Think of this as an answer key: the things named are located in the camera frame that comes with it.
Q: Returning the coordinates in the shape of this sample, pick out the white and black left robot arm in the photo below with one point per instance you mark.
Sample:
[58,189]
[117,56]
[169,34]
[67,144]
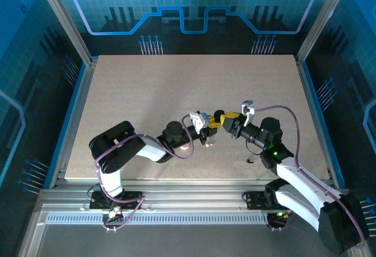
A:
[111,180]

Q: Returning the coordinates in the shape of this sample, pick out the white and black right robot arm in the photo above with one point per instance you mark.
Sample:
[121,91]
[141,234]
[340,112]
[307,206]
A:
[302,177]

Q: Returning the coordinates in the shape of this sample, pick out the base connector with LEDs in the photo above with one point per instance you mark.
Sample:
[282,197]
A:
[279,217]
[113,214]

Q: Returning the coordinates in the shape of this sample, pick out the blue circuit print side panel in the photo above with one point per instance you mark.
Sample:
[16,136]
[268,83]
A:
[29,63]
[352,63]

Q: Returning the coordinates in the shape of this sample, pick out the aluminium side rail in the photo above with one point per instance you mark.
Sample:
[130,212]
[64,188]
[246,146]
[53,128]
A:
[74,122]
[318,122]

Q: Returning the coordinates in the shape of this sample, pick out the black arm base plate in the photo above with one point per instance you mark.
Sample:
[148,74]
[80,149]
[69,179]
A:
[132,194]
[254,199]

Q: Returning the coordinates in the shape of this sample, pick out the long aluminium frame rail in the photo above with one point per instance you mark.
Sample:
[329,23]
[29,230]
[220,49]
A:
[191,198]

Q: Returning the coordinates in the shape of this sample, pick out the aluminium frame post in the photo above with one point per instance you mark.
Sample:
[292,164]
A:
[67,19]
[321,19]

